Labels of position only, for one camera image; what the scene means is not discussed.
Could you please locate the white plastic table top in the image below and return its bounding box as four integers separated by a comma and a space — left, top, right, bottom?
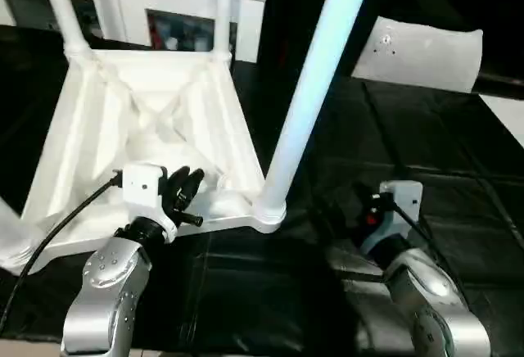
0, 46, 288, 278

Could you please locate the flat white board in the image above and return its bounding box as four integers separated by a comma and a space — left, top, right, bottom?
481, 93, 524, 151

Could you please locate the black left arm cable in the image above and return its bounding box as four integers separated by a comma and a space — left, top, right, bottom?
0, 173, 125, 337

